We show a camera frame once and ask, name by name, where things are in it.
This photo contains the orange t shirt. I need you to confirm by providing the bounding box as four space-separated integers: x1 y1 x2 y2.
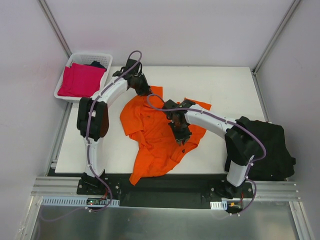
120 86 206 186

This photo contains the pink t shirt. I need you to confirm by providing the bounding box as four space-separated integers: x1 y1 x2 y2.
57 62 106 98

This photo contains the white plastic basket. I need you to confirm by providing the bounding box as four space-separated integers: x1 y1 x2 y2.
54 52 113 103

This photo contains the black t shirt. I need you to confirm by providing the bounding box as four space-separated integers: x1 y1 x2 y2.
236 116 296 181

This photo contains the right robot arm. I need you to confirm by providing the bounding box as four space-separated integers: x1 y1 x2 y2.
161 99 267 199

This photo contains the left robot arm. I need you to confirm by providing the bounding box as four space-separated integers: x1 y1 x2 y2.
76 58 151 195

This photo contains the dark navy t shirt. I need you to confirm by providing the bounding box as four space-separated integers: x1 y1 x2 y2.
90 60 107 71

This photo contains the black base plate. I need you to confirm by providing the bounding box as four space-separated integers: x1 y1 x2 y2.
76 173 255 208

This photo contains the right white cable duct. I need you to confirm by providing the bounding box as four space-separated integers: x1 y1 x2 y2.
210 201 228 211

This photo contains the white cable duct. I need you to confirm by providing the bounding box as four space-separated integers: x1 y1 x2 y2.
42 196 120 208
210 201 228 211

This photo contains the left aluminium frame post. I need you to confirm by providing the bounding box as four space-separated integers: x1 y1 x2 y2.
37 0 72 58

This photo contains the aluminium frame post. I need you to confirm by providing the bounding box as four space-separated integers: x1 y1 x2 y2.
251 0 303 75
37 0 72 58

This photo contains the right aluminium frame post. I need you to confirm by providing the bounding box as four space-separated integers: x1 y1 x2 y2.
251 0 303 75

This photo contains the left white cable duct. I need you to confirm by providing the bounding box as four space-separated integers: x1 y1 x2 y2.
42 196 120 208

